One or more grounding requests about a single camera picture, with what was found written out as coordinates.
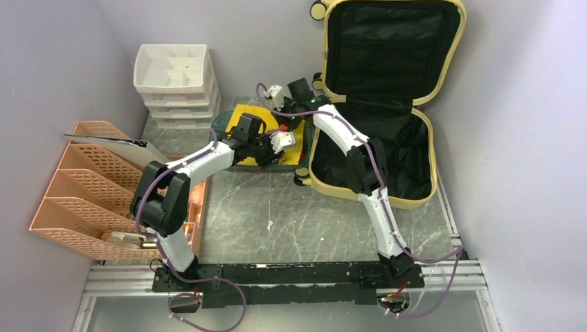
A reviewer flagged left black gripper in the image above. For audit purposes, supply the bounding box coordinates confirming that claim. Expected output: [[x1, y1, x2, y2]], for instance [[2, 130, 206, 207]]
[[248, 130, 285, 169]]

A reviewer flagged teal plastic bin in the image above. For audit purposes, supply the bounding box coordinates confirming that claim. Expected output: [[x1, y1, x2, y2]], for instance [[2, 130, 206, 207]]
[[211, 111, 315, 173]]

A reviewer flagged yellow cloth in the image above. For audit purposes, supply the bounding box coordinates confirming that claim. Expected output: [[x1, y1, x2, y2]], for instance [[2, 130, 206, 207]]
[[217, 104, 306, 167]]

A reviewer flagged yellow hard-shell suitcase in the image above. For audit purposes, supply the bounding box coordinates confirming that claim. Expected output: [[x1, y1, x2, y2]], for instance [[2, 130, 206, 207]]
[[310, 1, 467, 209]]

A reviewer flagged white plastic drawer unit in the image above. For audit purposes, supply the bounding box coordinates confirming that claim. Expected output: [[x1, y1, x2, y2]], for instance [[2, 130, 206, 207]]
[[134, 44, 222, 129]]

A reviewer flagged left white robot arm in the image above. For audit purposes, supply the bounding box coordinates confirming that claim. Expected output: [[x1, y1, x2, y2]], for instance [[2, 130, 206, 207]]
[[129, 113, 296, 291]]

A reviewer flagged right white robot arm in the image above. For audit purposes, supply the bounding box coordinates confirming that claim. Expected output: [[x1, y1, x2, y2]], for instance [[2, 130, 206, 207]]
[[262, 79, 415, 287]]

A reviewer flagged grey folder in organizer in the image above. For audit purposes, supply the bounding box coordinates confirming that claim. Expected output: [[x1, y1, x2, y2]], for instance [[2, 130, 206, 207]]
[[64, 134, 170, 167]]

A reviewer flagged orange mesh file organizer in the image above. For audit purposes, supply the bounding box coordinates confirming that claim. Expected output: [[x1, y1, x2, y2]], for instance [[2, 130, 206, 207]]
[[28, 120, 211, 261]]

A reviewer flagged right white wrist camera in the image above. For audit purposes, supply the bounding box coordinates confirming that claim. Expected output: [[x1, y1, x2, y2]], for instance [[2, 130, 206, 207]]
[[264, 84, 286, 111]]

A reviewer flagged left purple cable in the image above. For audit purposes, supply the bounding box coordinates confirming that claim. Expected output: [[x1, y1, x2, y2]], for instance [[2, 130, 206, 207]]
[[134, 126, 287, 332]]

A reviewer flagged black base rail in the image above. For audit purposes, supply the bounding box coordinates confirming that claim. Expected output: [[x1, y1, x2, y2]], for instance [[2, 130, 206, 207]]
[[152, 261, 425, 308]]

